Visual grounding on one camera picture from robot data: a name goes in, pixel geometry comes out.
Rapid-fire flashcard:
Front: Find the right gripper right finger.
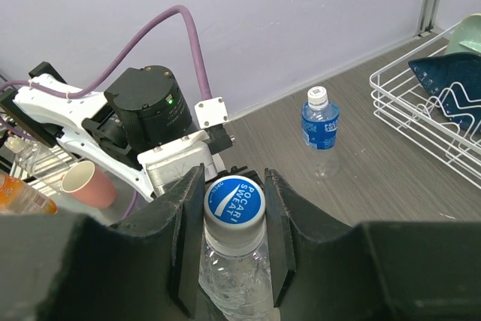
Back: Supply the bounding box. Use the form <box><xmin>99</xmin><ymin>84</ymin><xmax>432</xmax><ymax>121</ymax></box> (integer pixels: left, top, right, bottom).
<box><xmin>265</xmin><ymin>169</ymin><xmax>480</xmax><ymax>320</ymax></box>

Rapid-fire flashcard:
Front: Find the blue label water bottle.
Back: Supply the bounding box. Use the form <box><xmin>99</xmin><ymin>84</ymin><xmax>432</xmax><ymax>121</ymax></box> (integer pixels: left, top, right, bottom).
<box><xmin>301</xmin><ymin>99</ymin><xmax>340</xmax><ymax>179</ymax></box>

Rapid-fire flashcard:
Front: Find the white wire dish rack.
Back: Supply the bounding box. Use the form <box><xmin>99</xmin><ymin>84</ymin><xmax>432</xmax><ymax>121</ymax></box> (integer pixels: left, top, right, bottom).
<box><xmin>369</xmin><ymin>25</ymin><xmax>480</xmax><ymax>188</ymax></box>

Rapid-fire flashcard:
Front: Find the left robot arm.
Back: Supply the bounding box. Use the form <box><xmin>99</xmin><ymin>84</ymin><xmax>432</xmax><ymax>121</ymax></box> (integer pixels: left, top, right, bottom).
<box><xmin>1</xmin><ymin>62</ymin><xmax>257</xmax><ymax>201</ymax></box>

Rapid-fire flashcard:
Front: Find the pink cup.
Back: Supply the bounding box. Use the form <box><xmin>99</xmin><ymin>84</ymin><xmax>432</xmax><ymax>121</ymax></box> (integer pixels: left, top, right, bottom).
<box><xmin>61</xmin><ymin>160</ymin><xmax>116</xmax><ymax>209</ymax></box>

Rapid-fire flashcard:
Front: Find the clear bottle on shelf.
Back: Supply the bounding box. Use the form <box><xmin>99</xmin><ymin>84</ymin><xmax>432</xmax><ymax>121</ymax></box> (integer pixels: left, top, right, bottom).
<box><xmin>5</xmin><ymin>135</ymin><xmax>70</xmax><ymax>187</ymax></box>

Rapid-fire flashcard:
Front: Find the orange drink bottle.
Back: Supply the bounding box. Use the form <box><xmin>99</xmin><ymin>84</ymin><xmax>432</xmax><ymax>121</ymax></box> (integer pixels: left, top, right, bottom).
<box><xmin>1</xmin><ymin>174</ymin><xmax>57</xmax><ymax>215</ymax></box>

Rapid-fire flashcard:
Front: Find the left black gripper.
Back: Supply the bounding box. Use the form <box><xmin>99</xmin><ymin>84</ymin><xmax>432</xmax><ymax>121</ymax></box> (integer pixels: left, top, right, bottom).
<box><xmin>213</xmin><ymin>166</ymin><xmax>263</xmax><ymax>186</ymax></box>

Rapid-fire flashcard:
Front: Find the dark blue leaf plate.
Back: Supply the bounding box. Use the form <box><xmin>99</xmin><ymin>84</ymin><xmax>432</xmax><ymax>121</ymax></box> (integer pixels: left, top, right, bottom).
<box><xmin>408</xmin><ymin>52</ymin><xmax>480</xmax><ymax>133</ymax></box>

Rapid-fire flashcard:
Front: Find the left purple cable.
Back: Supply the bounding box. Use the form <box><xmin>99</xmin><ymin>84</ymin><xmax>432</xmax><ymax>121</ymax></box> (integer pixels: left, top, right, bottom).
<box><xmin>0</xmin><ymin>5</ymin><xmax>213</xmax><ymax>220</ymax></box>

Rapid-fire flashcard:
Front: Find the light green divided plate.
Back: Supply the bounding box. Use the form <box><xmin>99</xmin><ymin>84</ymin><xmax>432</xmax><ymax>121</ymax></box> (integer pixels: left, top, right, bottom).
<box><xmin>444</xmin><ymin>14</ymin><xmax>481</xmax><ymax>55</ymax></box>

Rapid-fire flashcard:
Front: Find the clear unlabelled plastic bottle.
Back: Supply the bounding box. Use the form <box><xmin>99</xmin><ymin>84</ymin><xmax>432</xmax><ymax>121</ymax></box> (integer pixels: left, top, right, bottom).
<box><xmin>199</xmin><ymin>239</ymin><xmax>280</xmax><ymax>320</ymax></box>

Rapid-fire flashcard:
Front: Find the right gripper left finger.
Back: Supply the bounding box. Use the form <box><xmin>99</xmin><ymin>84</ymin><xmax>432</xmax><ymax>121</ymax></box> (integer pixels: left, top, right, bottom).
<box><xmin>1</xmin><ymin>166</ymin><xmax>206</xmax><ymax>320</ymax></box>

